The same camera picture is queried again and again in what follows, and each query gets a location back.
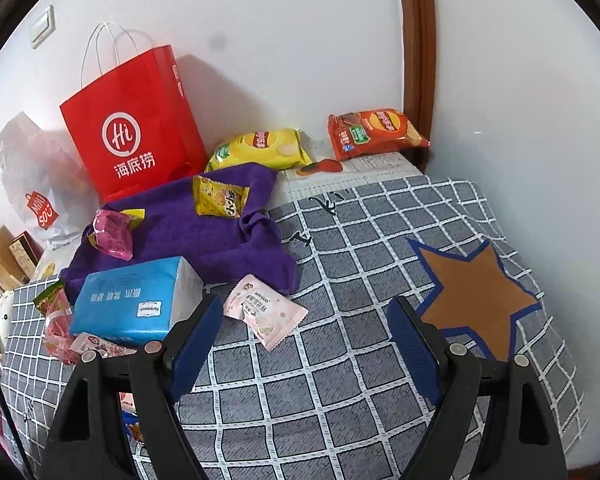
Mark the orange chip bag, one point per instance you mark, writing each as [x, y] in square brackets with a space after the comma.
[370, 132]

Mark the yellow green snack packet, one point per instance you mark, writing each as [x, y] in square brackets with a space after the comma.
[136, 214]

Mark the small yellow snack packet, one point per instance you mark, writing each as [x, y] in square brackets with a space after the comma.
[220, 197]

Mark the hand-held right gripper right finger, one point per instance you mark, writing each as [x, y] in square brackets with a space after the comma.
[415, 345]

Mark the grey checked bedsheet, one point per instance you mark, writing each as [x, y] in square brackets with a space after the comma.
[330, 385]

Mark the white wall switch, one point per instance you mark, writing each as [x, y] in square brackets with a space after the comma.
[42, 27]

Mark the brown wooden door frame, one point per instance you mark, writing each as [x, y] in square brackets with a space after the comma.
[420, 60]

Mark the red paper bag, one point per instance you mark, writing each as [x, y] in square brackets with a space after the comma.
[130, 110]

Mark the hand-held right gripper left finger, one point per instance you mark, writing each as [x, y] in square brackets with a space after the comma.
[195, 345]

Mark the white plastic bag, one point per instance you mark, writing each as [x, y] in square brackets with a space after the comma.
[30, 175]

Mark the pale pink snack packet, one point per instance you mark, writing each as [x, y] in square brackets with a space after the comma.
[265, 310]

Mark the patterned cardboard box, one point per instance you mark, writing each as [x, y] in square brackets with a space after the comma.
[25, 255]

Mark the pink white-banded snack packet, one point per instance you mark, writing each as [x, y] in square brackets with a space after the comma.
[60, 332]

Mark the small red snack packet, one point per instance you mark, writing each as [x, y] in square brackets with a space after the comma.
[136, 432]

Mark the blue tissue pack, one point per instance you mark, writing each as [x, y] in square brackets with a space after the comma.
[125, 305]

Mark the purple towel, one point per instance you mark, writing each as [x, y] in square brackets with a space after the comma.
[180, 240]

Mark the white fruit-print cloth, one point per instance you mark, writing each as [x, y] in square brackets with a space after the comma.
[370, 167]

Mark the magenta snack packet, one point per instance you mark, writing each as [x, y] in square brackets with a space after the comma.
[111, 235]

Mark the yellow chip bag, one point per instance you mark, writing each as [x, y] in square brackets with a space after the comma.
[260, 147]

